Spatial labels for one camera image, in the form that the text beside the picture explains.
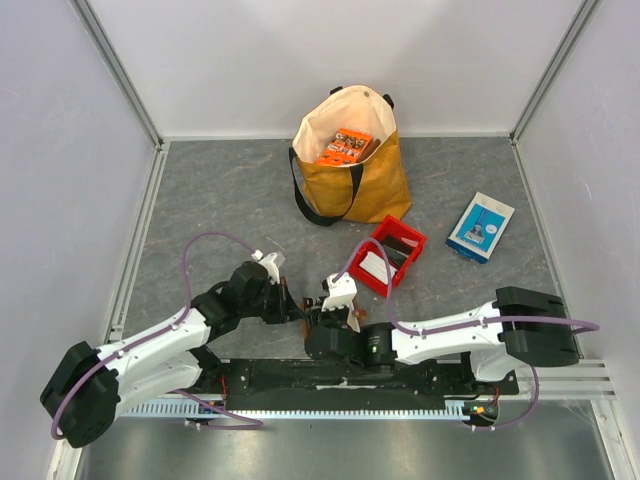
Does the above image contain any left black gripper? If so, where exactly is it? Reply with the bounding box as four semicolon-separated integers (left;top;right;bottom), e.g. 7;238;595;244
239;276;305;324

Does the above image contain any brown leather card holder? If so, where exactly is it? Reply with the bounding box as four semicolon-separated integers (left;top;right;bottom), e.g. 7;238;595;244
302;295;367;347

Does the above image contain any red plastic bin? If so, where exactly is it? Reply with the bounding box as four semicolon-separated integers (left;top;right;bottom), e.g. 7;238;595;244
348;215;427;296

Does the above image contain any blue white box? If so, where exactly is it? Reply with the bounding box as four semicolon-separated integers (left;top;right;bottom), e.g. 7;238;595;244
445;192;515;264

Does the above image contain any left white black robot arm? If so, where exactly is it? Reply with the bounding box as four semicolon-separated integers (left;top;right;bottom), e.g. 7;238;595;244
40;261;304;448

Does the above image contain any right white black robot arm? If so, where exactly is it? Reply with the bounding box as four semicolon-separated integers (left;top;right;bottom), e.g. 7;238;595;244
304;287;598;394

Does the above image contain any white card stack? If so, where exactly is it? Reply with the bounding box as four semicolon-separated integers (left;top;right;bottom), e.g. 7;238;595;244
359;251;397;284

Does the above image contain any dark card stack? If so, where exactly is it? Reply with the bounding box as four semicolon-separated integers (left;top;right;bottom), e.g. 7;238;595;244
381;235;416;269

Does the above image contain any yellow tote bag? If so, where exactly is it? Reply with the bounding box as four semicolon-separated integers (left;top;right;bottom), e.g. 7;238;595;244
288;85;411;227

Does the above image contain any orange snack box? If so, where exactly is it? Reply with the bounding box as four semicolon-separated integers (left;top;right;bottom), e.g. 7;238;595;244
316;128;373;167

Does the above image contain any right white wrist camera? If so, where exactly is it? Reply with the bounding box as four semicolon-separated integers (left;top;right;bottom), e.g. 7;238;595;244
321;273;361;333

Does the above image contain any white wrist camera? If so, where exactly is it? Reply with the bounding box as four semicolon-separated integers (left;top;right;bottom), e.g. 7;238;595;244
321;273;361;333
251;250;285;284

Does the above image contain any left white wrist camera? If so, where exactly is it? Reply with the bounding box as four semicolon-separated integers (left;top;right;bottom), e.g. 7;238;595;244
251;250;285;284

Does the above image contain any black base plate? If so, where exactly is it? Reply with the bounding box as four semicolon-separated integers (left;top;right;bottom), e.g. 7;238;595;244
188;359;519;410

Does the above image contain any white slotted cable duct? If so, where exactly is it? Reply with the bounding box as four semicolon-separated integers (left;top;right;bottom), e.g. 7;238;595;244
121;396;471;421

